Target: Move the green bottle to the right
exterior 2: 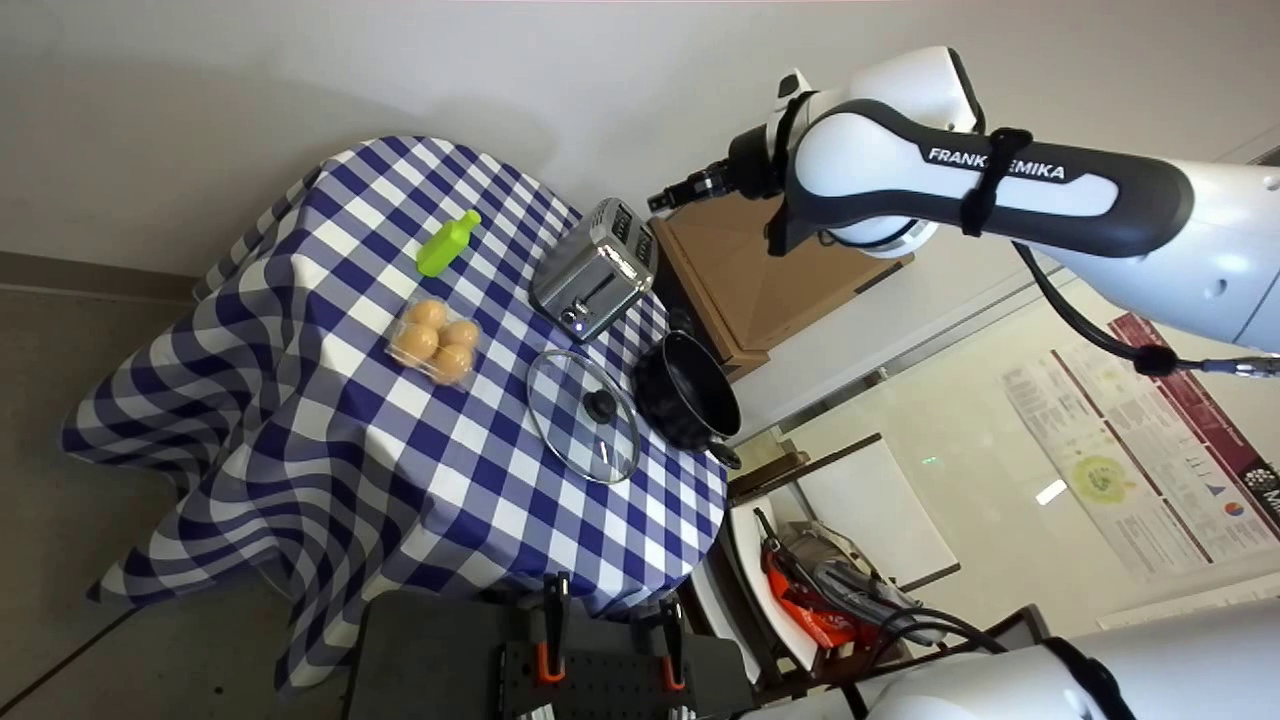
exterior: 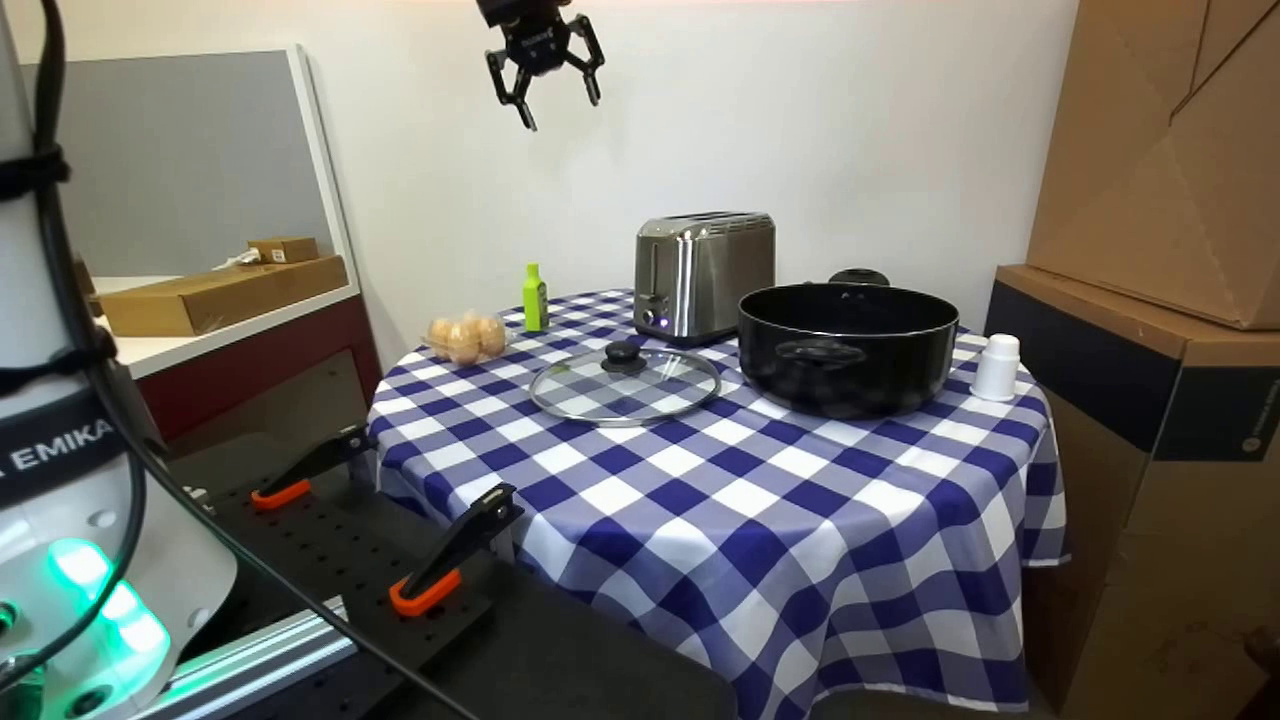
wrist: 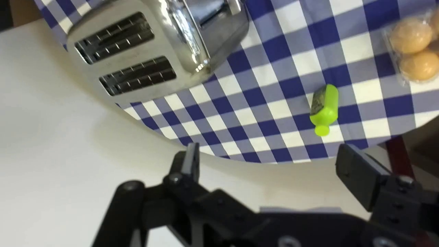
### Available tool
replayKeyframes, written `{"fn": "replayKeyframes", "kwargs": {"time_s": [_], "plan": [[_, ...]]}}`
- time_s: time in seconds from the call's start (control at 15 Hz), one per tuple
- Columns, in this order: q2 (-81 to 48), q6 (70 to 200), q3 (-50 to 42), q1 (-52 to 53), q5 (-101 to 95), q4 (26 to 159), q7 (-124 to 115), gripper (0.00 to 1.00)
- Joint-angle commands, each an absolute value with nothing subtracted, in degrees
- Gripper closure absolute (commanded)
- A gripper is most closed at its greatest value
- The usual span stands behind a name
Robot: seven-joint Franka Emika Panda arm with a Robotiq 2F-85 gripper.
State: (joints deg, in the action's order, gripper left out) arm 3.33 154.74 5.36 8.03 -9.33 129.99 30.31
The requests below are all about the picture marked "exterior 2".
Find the orange black power tool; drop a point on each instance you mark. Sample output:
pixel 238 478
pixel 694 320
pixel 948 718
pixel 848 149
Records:
pixel 815 600

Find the black perforated base board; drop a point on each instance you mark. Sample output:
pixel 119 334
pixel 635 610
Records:
pixel 440 661

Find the poster with red edge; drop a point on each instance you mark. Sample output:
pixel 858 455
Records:
pixel 1213 425

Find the black cooking pot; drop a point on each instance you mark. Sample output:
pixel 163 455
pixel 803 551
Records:
pixel 686 387

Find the brown cardboard box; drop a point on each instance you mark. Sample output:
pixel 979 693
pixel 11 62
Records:
pixel 760 272

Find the stainless steel toaster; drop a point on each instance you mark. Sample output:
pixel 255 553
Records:
pixel 592 272

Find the blue white checkered tablecloth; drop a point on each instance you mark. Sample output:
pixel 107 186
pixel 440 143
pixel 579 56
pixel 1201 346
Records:
pixel 335 440

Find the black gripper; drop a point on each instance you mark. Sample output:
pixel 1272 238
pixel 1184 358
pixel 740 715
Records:
pixel 752 163

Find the white board panel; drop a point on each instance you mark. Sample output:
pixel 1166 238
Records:
pixel 872 512

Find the glass lid with black knob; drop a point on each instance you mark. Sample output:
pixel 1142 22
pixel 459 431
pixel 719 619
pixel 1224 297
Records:
pixel 583 418

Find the black orange spring clamp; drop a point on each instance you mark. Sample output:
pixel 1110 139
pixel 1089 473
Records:
pixel 670 652
pixel 545 642

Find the green plastic bottle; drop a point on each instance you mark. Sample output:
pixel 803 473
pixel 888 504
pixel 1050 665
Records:
pixel 444 246

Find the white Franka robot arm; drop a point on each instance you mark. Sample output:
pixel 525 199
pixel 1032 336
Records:
pixel 1014 182

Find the white printed poster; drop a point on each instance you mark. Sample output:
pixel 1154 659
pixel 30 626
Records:
pixel 1104 464

